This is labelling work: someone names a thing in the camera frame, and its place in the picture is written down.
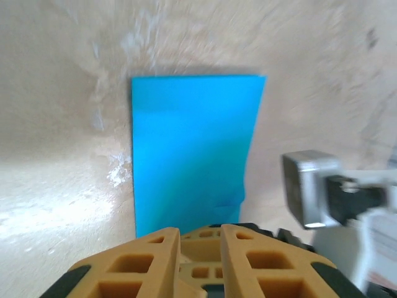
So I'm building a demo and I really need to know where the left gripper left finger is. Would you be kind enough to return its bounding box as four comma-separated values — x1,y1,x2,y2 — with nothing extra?
38,227,204,298

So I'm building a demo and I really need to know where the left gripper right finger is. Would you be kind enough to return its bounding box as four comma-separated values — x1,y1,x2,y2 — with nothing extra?
220,223,366,298

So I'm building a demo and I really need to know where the blue cloth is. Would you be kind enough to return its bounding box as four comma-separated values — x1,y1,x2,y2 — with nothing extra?
130,74,268,238

